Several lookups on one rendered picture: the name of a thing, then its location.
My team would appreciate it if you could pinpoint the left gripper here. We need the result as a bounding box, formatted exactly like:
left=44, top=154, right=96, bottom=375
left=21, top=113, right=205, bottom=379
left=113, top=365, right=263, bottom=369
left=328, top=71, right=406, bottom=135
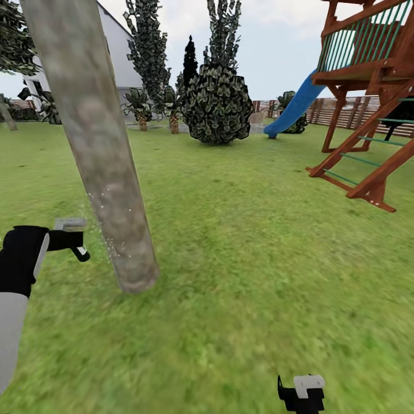
left=54, top=231, right=84, bottom=250

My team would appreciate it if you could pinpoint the pesticide atomizer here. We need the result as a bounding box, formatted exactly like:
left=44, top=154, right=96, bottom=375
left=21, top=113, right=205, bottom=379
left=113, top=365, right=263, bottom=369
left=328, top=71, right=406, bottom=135
left=70, top=246, right=90, bottom=262

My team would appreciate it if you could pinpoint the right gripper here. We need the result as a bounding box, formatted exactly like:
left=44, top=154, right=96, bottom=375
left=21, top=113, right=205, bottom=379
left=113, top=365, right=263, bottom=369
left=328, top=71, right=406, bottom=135
left=278, top=375, right=324, bottom=414

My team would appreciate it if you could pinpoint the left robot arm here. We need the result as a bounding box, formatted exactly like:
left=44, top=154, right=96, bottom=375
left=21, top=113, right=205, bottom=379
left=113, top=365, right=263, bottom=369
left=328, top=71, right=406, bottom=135
left=0, top=216, right=89, bottom=397

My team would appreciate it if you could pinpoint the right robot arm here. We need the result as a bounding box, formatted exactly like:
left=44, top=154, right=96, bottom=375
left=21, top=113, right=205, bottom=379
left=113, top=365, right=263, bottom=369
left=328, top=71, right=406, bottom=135
left=278, top=375, right=325, bottom=414

